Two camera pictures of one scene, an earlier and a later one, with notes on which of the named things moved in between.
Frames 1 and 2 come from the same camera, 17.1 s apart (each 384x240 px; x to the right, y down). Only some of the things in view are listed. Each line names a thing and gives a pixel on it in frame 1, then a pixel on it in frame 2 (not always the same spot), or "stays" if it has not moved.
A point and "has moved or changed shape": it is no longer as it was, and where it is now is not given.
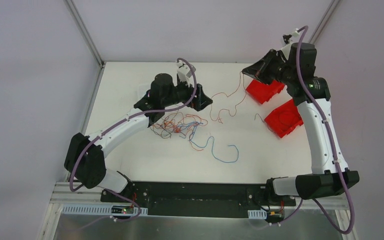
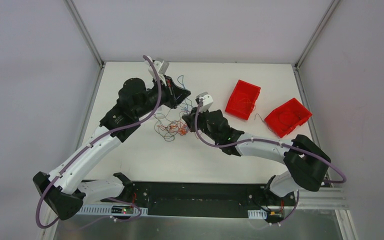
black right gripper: x=272 y=66 to x=198 y=121
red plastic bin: x=283 y=119 stays
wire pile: x=173 y=123 has moved or changed shape
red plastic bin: x=262 y=92 to x=242 y=99
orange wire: x=218 y=116 to x=248 y=102
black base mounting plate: x=198 y=198 stays
